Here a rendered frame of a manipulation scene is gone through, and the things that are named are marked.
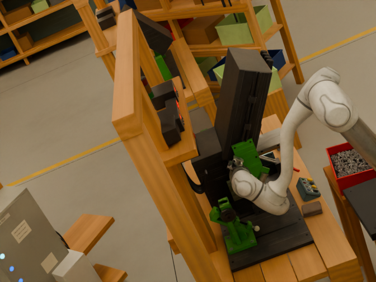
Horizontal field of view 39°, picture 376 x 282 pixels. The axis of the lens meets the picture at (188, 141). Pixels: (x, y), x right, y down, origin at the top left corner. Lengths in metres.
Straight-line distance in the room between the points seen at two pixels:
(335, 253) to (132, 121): 1.15
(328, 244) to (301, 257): 0.14
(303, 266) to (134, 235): 2.45
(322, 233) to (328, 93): 0.82
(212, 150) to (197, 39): 3.20
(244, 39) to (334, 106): 3.51
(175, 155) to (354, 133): 0.77
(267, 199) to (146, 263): 2.14
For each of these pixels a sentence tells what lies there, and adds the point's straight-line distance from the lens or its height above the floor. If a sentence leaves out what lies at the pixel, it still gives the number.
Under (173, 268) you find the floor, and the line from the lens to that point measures 4.27.
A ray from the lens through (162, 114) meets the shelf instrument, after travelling 2.62.
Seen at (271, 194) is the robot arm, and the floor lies 1.23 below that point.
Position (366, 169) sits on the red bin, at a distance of 3.04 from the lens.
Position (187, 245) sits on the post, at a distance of 2.29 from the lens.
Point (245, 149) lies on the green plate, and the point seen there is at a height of 1.23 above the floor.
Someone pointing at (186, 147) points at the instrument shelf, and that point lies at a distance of 2.42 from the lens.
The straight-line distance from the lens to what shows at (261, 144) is 3.01.
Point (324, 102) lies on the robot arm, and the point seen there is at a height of 1.67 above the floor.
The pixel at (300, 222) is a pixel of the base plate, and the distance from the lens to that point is 2.78.
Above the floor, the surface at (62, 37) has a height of 0.23.
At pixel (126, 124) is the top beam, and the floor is 1.91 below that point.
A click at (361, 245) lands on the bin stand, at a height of 0.44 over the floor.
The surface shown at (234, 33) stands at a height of 0.85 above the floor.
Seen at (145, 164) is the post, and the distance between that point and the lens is 2.06.
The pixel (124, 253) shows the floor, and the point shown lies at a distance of 4.67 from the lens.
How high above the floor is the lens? 2.69
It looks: 28 degrees down
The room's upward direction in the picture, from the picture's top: 24 degrees counter-clockwise
